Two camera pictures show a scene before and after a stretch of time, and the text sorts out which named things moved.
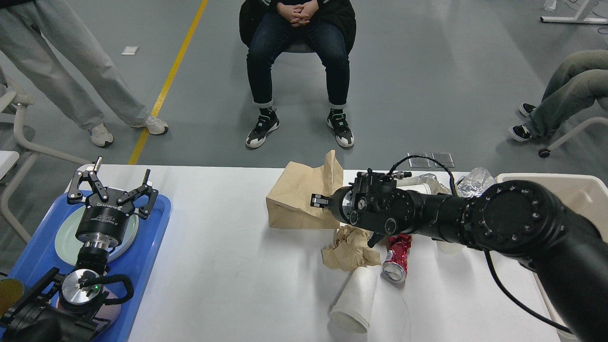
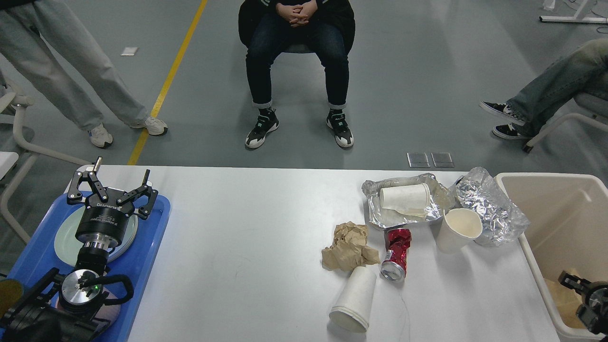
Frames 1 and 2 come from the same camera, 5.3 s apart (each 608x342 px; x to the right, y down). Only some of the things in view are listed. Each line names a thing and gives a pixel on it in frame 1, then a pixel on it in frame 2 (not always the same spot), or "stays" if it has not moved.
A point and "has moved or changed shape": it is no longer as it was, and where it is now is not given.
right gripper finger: (375, 238) to (596, 321)
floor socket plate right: (444, 158) stays
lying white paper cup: (353, 306) stays
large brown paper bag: (289, 198) has moved or changed shape
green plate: (66, 242) stays
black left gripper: (105, 220) stays
